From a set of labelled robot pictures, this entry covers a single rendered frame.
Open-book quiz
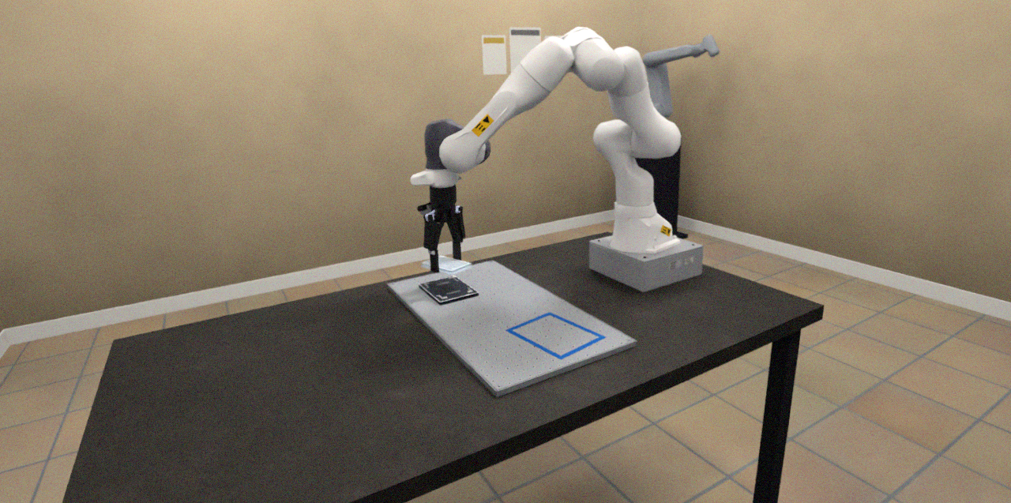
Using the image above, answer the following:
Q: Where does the blue tape outline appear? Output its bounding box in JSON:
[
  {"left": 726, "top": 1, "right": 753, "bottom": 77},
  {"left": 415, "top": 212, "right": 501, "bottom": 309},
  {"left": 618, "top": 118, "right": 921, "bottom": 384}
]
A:
[{"left": 506, "top": 312, "right": 606, "bottom": 360}]

